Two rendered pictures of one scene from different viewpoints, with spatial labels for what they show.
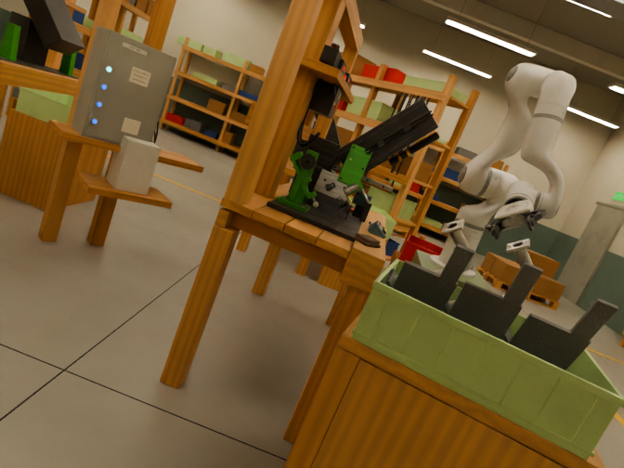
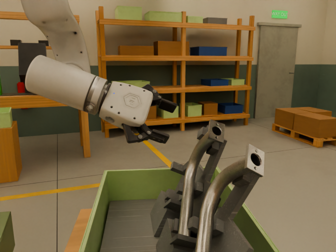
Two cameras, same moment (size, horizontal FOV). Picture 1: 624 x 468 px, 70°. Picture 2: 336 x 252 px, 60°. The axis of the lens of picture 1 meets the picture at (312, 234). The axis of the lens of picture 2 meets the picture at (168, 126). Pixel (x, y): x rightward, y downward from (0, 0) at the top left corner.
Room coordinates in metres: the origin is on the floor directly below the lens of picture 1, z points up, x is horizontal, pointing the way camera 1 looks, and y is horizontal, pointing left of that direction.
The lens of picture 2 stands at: (1.49, 0.11, 1.35)
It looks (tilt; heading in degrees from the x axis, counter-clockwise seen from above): 13 degrees down; 249
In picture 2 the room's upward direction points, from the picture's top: straight up
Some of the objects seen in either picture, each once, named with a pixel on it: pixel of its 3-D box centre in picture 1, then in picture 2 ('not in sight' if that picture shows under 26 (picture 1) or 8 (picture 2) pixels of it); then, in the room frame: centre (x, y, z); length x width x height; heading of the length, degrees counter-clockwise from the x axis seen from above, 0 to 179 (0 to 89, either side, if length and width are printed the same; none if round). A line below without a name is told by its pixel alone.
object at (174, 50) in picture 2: not in sight; (179, 72); (-0.73, -5.18, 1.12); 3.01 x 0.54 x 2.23; 0
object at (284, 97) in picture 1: (307, 107); not in sight; (2.50, 0.28, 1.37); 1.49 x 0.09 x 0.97; 175
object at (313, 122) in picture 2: not in sight; (312, 124); (-2.72, -3.74, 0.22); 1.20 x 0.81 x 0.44; 85
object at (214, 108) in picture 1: (229, 105); not in sight; (10.95, 2.98, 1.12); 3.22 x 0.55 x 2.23; 90
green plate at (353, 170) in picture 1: (355, 165); not in sight; (2.40, -0.08, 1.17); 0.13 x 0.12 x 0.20; 175
